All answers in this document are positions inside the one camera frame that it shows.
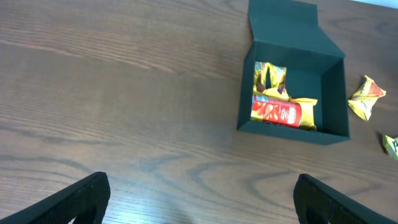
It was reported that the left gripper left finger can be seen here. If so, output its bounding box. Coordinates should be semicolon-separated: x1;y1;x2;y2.
1;172;111;224

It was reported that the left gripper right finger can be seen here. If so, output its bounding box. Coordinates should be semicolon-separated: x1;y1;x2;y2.
293;174;397;224

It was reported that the red Pringles can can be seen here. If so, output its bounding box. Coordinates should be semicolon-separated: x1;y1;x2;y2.
251;95;302;128

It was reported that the yellow Apollo cake packet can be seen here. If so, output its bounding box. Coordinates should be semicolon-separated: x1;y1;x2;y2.
265;63;289;100
253;62;269;94

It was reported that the green pandan cake packet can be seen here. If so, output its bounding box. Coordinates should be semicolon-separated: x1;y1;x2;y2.
382;135;398;160

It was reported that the yellow orange snack packet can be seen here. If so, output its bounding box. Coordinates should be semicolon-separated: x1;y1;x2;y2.
348;75;386;121

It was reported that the black open gift box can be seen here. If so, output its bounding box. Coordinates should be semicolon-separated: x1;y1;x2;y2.
237;0;349;145

